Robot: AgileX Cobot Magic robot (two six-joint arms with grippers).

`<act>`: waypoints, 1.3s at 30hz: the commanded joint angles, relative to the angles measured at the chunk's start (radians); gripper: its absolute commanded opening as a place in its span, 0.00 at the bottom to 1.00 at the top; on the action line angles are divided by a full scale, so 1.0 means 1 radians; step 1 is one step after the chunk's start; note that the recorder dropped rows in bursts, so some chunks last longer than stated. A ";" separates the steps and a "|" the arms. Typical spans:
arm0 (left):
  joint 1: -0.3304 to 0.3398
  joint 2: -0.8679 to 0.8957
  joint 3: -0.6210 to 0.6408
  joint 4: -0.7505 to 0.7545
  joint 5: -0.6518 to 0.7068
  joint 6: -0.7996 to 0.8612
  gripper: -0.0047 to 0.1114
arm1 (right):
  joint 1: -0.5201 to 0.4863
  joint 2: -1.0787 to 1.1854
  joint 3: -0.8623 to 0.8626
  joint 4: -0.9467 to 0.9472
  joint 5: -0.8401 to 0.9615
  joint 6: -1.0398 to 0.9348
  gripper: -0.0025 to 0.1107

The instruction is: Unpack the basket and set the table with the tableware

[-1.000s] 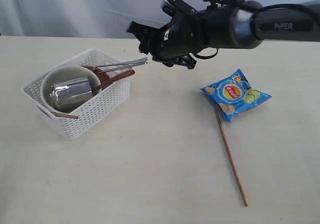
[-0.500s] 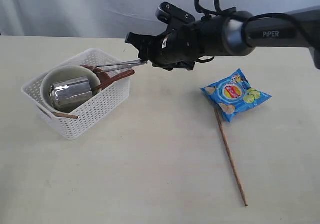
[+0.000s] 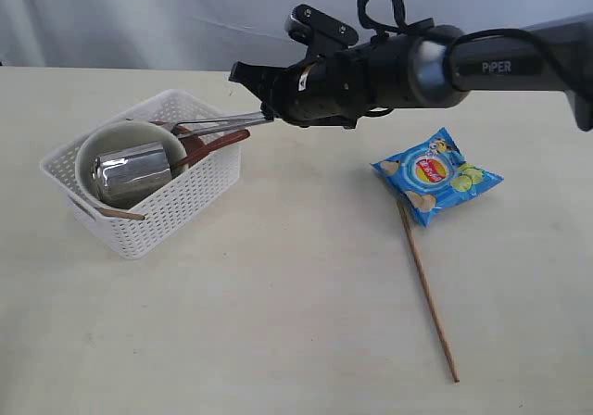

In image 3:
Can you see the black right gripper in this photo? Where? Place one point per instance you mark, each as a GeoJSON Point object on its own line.
{"type": "Point", "coordinates": [337, 90]}

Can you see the steel fork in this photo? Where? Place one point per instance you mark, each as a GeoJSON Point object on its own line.
{"type": "Point", "coordinates": [220, 124]}

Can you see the brown wooden chopstick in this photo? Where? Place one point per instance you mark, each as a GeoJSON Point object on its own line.
{"type": "Point", "coordinates": [432, 307]}
{"type": "Point", "coordinates": [118, 214]}

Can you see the blue potato chips bag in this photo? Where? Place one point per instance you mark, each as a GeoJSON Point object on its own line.
{"type": "Point", "coordinates": [435, 175]}

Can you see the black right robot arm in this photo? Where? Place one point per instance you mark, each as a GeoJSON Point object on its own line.
{"type": "Point", "coordinates": [426, 66]}

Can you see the brown wooden spoon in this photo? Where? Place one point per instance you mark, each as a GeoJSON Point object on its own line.
{"type": "Point", "coordinates": [203, 151]}

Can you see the white ceramic bowl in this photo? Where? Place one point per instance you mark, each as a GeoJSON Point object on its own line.
{"type": "Point", "coordinates": [117, 136]}

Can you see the shiny steel cup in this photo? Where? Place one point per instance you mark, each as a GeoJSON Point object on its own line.
{"type": "Point", "coordinates": [125, 177]}

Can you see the white woven plastic basket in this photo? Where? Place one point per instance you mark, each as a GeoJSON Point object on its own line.
{"type": "Point", "coordinates": [170, 207]}

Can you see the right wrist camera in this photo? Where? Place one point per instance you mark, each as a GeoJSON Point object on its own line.
{"type": "Point", "coordinates": [322, 34]}

